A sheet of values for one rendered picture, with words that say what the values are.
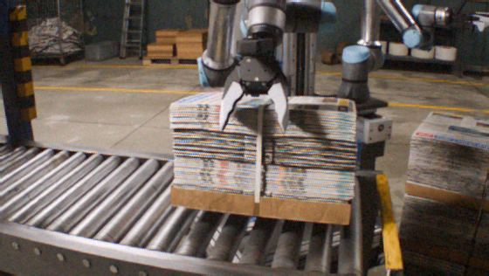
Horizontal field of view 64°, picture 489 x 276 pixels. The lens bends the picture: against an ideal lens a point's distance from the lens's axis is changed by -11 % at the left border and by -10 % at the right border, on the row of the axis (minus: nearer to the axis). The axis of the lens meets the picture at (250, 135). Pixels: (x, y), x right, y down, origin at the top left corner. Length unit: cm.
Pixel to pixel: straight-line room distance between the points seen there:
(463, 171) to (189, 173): 95
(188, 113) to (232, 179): 16
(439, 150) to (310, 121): 77
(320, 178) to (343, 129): 11
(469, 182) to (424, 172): 16
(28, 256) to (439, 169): 127
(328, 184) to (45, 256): 62
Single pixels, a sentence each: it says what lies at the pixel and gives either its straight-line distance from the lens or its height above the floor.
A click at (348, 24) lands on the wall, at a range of 797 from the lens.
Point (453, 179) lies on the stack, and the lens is 154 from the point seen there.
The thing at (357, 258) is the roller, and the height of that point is 80.
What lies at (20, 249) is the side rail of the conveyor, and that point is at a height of 77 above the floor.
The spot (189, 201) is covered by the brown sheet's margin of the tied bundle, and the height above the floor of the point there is 86.
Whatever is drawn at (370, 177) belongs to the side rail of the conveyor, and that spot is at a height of 80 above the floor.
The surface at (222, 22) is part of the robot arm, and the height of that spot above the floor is 118.
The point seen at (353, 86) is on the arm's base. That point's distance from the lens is 188.
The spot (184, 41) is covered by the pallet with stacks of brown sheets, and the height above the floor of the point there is 42.
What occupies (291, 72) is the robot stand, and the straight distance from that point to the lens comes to 179.
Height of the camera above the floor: 129
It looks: 19 degrees down
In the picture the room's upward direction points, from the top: straight up
